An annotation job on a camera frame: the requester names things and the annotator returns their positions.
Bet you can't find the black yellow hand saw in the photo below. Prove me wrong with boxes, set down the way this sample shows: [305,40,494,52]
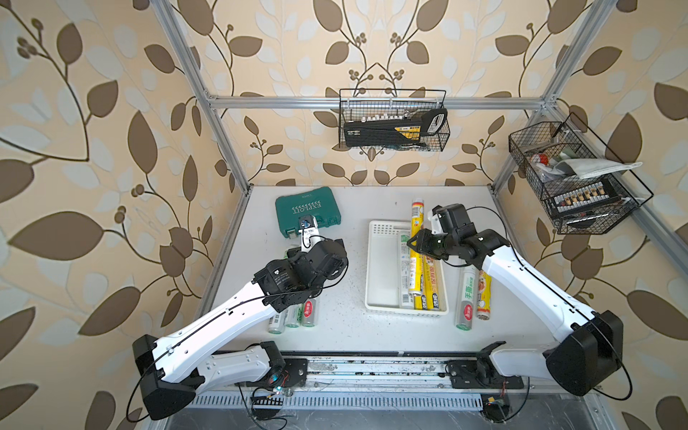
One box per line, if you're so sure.
[340,107,451,151]

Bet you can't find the green plastic tool case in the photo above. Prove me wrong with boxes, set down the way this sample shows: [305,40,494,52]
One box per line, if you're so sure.
[275,186,341,238]

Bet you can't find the white plastic basket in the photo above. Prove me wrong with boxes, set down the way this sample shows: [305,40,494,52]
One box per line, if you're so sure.
[365,220,449,317]

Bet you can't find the green wrap roll right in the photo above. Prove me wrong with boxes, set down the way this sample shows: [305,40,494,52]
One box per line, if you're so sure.
[454,266,477,331]

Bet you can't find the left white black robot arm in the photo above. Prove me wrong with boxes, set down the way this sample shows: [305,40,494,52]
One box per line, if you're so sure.
[133,238,349,421]

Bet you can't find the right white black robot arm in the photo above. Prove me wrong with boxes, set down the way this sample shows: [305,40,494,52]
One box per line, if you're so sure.
[407,204,625,396]

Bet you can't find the yellow plastic wrap roll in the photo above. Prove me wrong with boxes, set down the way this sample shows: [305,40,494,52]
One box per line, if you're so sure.
[413,255,427,310]

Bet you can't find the black bit set holder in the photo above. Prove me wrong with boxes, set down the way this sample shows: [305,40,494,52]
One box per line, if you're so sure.
[545,179,623,218]

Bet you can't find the white paper sheet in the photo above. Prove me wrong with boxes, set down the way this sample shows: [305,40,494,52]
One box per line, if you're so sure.
[554,159,642,179]

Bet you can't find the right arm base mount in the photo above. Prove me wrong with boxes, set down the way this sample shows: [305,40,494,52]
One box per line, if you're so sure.
[445,359,525,390]

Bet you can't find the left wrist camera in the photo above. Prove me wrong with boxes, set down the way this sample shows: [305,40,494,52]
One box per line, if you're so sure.
[298,215,320,247]

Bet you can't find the green white wrap roll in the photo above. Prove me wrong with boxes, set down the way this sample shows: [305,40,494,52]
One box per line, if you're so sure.
[397,229,414,309]

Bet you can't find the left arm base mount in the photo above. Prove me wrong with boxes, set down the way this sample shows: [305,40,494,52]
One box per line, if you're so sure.
[245,358,308,389]

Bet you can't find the back black wire basket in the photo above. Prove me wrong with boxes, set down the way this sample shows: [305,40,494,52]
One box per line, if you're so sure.
[338,87,451,152]

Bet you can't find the black wire basket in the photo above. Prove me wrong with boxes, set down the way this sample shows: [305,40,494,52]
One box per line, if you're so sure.
[338,87,451,152]
[509,113,654,236]

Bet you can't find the right black wire basket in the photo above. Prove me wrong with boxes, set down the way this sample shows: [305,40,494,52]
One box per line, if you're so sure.
[509,113,654,236]

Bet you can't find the green label wrap roll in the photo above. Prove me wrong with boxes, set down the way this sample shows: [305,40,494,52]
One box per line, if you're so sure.
[300,298,318,327]

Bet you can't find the clear wrap roll thin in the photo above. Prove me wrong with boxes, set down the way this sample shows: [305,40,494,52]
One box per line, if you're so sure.
[285,305,303,328]

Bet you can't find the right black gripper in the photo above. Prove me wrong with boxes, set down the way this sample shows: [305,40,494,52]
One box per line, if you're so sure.
[407,228,458,260]

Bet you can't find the clear plastic wrap roll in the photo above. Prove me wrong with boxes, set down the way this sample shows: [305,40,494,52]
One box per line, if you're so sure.
[268,311,288,334]

